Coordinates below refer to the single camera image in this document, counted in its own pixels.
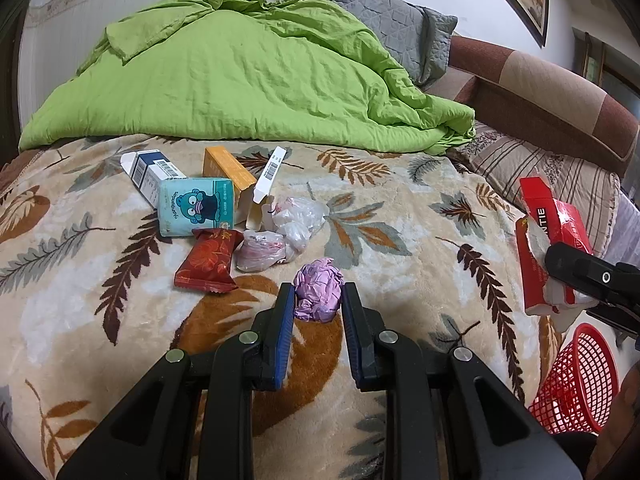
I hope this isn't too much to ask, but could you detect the leaf print blanket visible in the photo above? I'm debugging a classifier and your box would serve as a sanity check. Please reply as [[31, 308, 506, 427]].
[[0, 132, 566, 480]]

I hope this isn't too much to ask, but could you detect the clear plastic bag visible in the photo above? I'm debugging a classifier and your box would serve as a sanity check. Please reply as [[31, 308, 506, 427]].
[[270, 196, 331, 252]]

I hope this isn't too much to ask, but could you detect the purple foil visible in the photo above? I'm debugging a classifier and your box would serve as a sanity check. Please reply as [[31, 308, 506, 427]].
[[292, 257, 346, 322]]

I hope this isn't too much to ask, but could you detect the pinkish plastic bag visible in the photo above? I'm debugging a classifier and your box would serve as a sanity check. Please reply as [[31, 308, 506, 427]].
[[235, 230, 293, 273]]

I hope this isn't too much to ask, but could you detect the green quilt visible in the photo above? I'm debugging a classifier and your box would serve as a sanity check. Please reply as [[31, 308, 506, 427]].
[[19, 0, 477, 156]]

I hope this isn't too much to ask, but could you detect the teal tissue pack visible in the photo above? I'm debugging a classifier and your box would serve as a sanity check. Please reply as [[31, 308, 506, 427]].
[[159, 177, 236, 238]]

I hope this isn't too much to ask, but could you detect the slim white barcode box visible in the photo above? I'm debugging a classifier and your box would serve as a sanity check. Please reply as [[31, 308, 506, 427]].
[[252, 146, 287, 204]]

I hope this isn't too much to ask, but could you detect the red plastic basket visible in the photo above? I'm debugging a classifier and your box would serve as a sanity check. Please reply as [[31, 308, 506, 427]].
[[529, 323, 621, 435]]

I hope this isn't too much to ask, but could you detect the brown upholstered headboard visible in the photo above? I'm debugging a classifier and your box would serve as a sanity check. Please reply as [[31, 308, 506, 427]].
[[425, 35, 640, 178]]

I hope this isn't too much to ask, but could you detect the striped floral pillow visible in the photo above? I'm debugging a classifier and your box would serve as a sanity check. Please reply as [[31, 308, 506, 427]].
[[447, 120, 640, 271]]

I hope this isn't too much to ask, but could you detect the wooden framed glass partition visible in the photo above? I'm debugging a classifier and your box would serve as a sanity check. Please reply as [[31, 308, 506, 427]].
[[572, 30, 640, 106]]

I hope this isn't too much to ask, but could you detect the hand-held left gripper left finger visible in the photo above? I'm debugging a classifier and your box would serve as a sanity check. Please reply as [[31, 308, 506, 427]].
[[56, 282, 297, 480]]

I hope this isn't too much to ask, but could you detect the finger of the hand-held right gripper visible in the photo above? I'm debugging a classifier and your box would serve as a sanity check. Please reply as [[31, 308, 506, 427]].
[[544, 242, 640, 306]]

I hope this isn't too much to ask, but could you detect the red snack packet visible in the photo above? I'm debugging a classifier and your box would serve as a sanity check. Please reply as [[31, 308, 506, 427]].
[[515, 176, 598, 317], [174, 227, 245, 294]]

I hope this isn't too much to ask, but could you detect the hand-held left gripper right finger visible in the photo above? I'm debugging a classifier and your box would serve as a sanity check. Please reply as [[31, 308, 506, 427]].
[[340, 282, 583, 480]]

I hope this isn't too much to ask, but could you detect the grey quilted pillow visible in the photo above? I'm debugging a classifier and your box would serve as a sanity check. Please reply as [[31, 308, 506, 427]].
[[297, 0, 458, 86]]

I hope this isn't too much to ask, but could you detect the orange box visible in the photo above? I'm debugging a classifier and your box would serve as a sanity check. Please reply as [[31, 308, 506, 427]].
[[202, 146, 258, 223]]

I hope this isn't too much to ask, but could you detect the blue and white box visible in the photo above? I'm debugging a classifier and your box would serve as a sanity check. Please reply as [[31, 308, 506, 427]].
[[120, 149, 188, 209]]

